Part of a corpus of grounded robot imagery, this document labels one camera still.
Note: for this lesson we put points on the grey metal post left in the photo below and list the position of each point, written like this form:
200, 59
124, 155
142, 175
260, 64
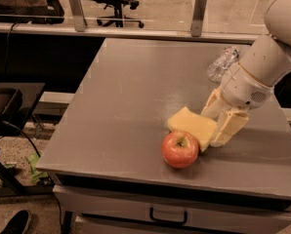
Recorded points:
79, 21

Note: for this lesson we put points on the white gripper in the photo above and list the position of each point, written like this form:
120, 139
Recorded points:
244, 89

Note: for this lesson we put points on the black drawer handle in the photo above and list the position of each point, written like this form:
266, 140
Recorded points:
167, 217

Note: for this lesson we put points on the grey metal post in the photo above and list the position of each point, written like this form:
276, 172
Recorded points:
199, 9
79, 21

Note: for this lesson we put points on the red apple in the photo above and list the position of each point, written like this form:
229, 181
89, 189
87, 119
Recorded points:
179, 149

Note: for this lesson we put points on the dark desk with clutter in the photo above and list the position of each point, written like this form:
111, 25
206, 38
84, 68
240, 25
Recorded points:
34, 11

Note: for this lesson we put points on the grey drawer cabinet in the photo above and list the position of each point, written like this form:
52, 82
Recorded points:
101, 211

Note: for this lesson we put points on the black shoe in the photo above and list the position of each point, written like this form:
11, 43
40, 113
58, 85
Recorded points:
18, 224

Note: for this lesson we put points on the green crumpled wrapper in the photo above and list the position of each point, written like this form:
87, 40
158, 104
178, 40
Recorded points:
35, 175

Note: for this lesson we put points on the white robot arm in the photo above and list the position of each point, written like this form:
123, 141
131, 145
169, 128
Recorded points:
268, 59

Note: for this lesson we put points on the grey metal post middle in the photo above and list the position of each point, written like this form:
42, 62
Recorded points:
199, 9

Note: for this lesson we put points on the grey metal rail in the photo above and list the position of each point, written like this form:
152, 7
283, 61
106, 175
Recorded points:
125, 33

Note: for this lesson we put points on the clear plastic water bottle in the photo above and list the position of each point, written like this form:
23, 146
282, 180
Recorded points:
222, 63

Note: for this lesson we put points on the yellow sponge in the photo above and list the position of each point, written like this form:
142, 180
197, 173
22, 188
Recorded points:
202, 128

